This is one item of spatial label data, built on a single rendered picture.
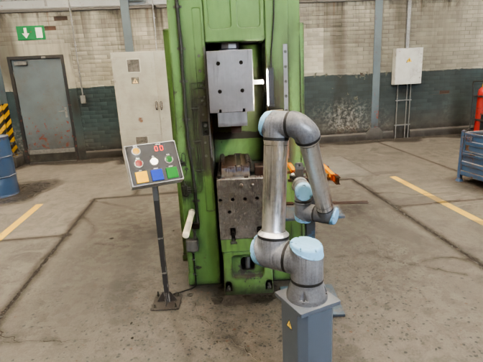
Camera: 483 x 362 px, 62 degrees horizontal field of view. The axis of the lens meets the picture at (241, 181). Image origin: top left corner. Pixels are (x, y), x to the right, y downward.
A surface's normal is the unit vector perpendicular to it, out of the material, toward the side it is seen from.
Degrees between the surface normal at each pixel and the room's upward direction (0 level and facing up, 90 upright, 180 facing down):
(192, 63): 90
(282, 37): 90
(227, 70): 90
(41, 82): 90
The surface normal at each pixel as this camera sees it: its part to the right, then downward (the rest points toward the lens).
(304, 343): -0.32, 0.26
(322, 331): 0.44, 0.22
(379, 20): 0.11, 0.25
